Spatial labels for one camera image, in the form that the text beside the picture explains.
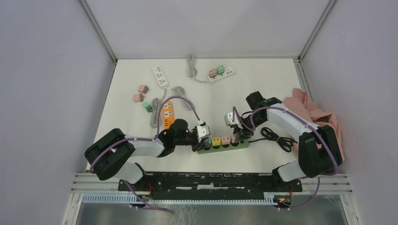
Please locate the green power strip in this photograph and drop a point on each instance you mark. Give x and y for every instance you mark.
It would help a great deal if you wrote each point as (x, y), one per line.
(208, 148)

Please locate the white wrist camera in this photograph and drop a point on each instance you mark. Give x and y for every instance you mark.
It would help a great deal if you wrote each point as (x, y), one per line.
(203, 131)
(232, 120)

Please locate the green adapter on far strip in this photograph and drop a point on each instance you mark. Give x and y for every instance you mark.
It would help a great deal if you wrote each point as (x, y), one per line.
(220, 69)

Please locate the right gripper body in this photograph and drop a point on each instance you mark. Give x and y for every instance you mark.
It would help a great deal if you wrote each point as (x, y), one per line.
(246, 131)

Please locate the orange power strip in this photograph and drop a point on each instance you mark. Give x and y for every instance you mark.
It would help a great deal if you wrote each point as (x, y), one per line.
(168, 114)

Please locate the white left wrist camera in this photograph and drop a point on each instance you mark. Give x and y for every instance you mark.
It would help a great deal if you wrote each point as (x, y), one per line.
(203, 131)

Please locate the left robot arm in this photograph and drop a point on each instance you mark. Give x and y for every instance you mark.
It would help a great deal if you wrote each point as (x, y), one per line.
(108, 157)

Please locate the yellow USB adapter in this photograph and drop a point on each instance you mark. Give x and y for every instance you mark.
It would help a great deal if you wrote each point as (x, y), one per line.
(216, 141)

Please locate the black mounting base plate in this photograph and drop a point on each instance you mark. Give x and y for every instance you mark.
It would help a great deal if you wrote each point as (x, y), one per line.
(213, 186)

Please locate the pink cloth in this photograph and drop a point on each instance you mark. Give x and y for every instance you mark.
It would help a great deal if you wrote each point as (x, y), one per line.
(302, 105)

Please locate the grey near strip cable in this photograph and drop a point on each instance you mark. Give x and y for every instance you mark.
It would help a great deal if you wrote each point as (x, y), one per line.
(155, 120)

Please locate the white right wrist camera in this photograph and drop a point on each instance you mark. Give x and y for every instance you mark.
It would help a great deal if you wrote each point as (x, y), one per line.
(232, 120)

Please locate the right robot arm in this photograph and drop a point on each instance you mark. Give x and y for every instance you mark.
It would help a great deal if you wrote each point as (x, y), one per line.
(318, 150)

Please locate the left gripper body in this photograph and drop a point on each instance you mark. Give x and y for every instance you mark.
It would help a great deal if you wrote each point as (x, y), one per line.
(196, 146)

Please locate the mint adapter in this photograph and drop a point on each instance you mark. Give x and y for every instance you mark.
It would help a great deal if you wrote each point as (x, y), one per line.
(148, 107)

